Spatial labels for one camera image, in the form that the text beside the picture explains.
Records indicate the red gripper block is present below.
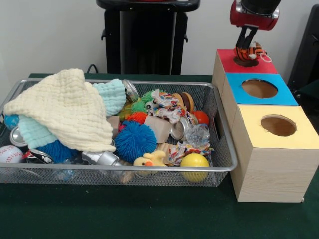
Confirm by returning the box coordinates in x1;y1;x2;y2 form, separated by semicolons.
229;0;280;49

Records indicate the orange striped tiger plush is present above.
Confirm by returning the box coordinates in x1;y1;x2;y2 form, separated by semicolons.
233;41;272;63

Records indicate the cream muslin cloth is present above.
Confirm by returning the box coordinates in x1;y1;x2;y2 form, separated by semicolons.
3;68;117;153

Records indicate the mint green cloth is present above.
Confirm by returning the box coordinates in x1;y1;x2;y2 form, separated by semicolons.
18;78;126;149

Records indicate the wooden three-hole sorting box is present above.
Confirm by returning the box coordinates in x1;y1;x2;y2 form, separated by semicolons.
212;48;319;204

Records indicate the shallow clear mesh bin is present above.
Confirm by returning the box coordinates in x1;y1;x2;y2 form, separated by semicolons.
0;77;238;188

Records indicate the black stand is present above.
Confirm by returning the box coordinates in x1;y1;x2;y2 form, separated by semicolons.
288;4;319;100

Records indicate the dark green tablecloth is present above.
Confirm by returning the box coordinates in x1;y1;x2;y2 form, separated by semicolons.
0;73;319;239
299;79;319;100

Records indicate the brown striped burger toy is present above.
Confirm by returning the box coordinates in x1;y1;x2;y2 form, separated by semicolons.
172;92;194;112

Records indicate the red-orange ball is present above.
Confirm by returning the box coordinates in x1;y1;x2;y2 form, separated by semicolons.
191;110;210;125

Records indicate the yellow ball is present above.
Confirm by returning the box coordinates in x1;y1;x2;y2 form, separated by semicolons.
180;153;210;182

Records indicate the yellow duck plush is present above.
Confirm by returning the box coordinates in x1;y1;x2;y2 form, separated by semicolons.
133;150;168;167

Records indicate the silver plastic toy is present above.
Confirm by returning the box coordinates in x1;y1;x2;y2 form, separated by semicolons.
81;150;123;167

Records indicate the blue globe ball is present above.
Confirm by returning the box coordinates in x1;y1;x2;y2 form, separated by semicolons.
3;114;20;131

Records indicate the white baseball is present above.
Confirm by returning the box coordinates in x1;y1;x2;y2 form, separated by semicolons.
0;145;23;164

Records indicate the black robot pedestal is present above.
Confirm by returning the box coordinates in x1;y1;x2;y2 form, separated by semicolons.
96;0;201;75

